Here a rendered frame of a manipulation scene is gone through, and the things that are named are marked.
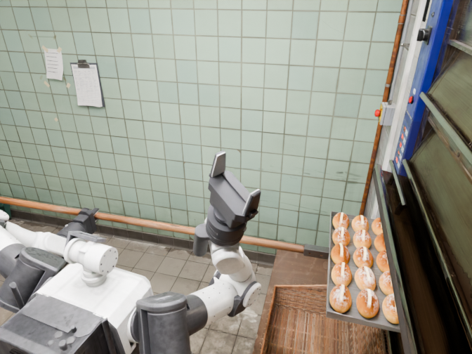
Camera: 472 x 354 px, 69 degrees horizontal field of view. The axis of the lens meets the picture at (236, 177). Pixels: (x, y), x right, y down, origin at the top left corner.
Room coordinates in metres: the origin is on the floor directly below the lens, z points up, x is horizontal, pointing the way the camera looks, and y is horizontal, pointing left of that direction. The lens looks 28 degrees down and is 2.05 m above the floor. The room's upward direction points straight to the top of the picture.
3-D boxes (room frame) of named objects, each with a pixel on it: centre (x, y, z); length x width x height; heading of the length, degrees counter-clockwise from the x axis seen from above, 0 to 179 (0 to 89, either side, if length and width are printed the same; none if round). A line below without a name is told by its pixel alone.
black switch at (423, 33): (1.36, -0.68, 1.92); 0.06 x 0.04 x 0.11; 165
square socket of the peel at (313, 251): (0.99, -0.30, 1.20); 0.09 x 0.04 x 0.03; 75
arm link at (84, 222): (1.14, 0.63, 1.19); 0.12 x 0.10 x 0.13; 164
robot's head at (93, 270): (0.64, 0.35, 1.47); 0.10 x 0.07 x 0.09; 68
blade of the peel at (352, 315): (0.93, -0.51, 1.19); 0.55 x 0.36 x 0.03; 165
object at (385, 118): (1.79, -0.81, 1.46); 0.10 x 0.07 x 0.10; 165
